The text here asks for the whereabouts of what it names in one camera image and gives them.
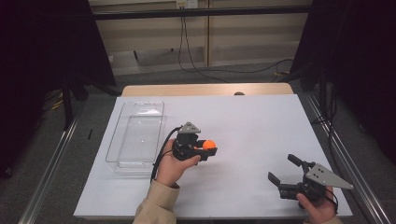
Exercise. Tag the clear plastic container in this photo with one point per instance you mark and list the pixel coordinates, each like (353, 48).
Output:
(137, 140)

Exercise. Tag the black metal stand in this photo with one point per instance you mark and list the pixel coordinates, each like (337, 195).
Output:
(67, 102)

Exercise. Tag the small black pen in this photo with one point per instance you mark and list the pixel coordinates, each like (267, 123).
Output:
(90, 133)

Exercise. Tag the black metal bar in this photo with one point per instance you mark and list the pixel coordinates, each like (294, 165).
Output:
(202, 12)

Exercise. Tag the person's left hand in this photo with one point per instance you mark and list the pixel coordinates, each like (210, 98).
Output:
(171, 169)

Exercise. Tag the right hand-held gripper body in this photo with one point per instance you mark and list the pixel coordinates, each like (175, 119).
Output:
(320, 177)

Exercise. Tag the white table sheet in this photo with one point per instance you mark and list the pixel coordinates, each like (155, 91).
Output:
(249, 124)

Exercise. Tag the orange table tennis ball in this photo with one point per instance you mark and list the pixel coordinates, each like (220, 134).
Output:
(209, 144)

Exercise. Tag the white wall outlet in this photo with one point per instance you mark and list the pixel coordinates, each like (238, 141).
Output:
(186, 3)

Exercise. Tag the black curtain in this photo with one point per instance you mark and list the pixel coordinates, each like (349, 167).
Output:
(37, 62)
(361, 62)

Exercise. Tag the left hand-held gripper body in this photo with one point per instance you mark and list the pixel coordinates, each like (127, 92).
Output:
(185, 146)

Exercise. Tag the person's right hand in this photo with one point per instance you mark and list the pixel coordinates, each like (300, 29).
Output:
(320, 211)

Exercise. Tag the aluminium rail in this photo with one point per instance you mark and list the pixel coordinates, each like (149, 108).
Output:
(46, 177)
(351, 174)

